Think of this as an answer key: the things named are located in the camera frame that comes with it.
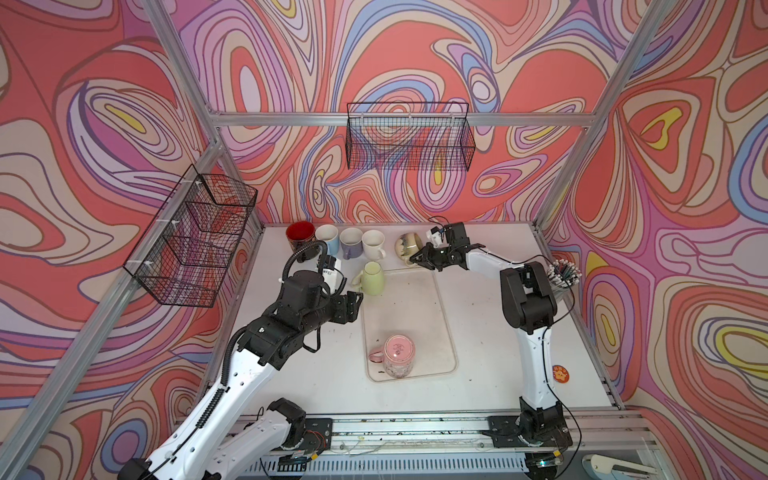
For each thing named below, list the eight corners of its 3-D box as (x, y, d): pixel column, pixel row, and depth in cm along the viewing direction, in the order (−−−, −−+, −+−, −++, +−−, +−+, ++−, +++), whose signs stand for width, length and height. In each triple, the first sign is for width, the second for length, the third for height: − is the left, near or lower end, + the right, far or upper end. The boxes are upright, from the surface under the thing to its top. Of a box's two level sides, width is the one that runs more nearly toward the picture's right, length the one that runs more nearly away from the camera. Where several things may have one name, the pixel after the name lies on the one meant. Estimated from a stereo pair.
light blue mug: (333, 259, 111) (329, 241, 103) (319, 246, 115) (314, 227, 107) (346, 250, 113) (343, 232, 106) (332, 238, 118) (328, 219, 110)
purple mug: (341, 262, 110) (338, 248, 103) (343, 241, 116) (341, 227, 110) (363, 262, 110) (361, 248, 103) (364, 241, 116) (363, 227, 110)
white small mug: (362, 268, 109) (360, 250, 101) (363, 247, 116) (362, 229, 108) (385, 268, 109) (385, 250, 101) (385, 247, 116) (385, 229, 108)
